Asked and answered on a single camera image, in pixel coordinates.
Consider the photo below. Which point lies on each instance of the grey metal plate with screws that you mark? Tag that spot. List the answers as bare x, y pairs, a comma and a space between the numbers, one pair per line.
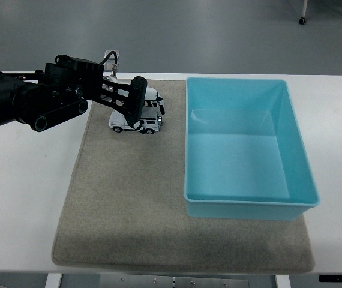
189, 282

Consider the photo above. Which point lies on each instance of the black table control panel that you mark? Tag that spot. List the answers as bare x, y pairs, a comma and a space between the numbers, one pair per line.
340, 278

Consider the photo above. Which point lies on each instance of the white toy car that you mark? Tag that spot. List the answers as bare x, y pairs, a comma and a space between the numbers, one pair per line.
117, 121

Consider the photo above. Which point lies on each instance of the blue plastic box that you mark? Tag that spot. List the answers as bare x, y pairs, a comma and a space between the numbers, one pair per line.
237, 162

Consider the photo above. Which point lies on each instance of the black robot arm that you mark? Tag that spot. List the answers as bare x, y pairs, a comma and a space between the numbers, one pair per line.
54, 96

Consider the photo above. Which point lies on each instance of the white cart leg with caster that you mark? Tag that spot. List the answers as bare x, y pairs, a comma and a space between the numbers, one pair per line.
304, 9

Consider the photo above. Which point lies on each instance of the white table leg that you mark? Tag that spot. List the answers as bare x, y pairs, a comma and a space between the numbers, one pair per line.
52, 281
282, 282

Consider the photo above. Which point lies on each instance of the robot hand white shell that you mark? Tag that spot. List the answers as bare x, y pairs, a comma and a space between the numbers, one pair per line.
152, 93

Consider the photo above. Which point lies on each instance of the grey-brown felt mat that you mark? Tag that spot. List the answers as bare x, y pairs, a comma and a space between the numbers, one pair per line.
123, 195

